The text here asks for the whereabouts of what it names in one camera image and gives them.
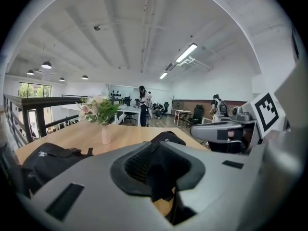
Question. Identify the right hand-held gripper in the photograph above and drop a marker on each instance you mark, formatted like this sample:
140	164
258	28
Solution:
264	112

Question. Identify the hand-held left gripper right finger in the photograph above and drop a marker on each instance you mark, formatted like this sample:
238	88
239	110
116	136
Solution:
223	189

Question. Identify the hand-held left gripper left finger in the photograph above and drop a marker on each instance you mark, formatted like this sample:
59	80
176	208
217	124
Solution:
96	177

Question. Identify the black duffel bag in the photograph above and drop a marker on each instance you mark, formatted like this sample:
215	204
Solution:
48	162

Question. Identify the black office chair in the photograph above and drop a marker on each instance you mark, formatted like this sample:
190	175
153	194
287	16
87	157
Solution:
197	113
130	115

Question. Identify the small white table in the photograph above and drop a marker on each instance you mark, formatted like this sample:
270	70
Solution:
183	111

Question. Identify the black standing fan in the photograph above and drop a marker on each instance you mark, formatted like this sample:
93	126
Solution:
179	105

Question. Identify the black coat rack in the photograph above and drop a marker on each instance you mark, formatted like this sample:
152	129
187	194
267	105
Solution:
172	105

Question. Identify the wooden table with white legs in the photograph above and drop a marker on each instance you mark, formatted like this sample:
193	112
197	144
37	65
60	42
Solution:
130	136

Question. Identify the flower vase with pink flowers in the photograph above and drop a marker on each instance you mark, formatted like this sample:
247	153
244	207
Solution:
103	109

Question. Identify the person's grey shirt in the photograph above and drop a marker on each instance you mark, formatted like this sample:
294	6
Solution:
288	165

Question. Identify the fluorescent ceiling light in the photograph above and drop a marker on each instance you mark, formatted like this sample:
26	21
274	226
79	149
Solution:
163	75
186	52

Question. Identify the long white table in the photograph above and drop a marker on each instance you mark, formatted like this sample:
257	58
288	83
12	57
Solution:
130	109

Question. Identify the black metal railing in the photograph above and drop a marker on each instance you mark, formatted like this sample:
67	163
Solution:
48	100

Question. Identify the large glass window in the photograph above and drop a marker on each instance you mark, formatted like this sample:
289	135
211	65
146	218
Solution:
33	90

